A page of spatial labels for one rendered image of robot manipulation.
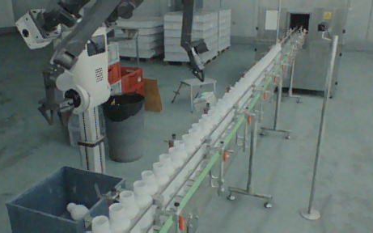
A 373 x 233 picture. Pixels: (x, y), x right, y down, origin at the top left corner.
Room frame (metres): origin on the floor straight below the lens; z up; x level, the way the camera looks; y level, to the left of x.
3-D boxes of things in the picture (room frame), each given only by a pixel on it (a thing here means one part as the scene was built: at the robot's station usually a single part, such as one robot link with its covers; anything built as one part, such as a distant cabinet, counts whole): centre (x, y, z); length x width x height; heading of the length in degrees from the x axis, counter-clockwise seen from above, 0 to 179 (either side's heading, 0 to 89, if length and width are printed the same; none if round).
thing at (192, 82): (5.09, -0.13, 0.21); 0.61 x 0.47 x 0.41; 31
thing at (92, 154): (1.67, 0.50, 0.74); 0.11 x 0.11 x 0.40; 68
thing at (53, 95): (1.15, 0.45, 1.33); 0.10 x 0.07 x 0.07; 67
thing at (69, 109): (1.15, 0.44, 1.26); 0.07 x 0.07 x 0.09; 67
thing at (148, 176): (0.89, 0.11, 1.08); 0.06 x 0.06 x 0.17
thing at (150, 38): (9.17, 1.09, 0.50); 1.23 x 1.05 x 1.00; 156
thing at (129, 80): (4.50, 0.87, 0.55); 0.61 x 0.41 x 0.22; 161
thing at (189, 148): (1.16, -0.01, 1.08); 0.06 x 0.06 x 0.17
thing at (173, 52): (8.56, -0.17, 0.59); 1.24 x 1.03 x 1.17; 160
